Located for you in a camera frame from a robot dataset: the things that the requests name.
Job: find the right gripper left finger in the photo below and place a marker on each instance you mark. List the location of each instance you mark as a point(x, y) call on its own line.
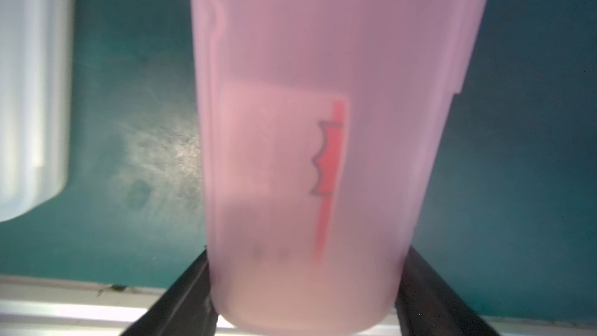
point(185, 309)

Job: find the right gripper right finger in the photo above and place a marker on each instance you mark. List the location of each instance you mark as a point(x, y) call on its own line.
point(426, 305)

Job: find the pink pencil case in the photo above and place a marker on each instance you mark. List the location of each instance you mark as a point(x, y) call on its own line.
point(320, 123)

